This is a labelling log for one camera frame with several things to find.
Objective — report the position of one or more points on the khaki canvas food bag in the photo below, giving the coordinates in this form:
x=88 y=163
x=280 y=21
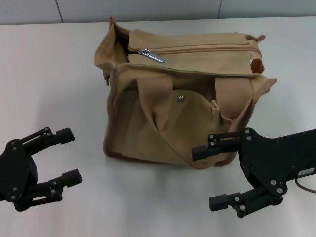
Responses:
x=172 y=128

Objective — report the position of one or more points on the silver metal zipper pull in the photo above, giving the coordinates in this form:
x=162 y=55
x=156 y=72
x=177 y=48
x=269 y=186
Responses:
x=154 y=55

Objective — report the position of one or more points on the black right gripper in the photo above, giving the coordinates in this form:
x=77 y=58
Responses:
x=269 y=158

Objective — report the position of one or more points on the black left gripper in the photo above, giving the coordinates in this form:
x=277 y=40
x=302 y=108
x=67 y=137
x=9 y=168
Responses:
x=17 y=168

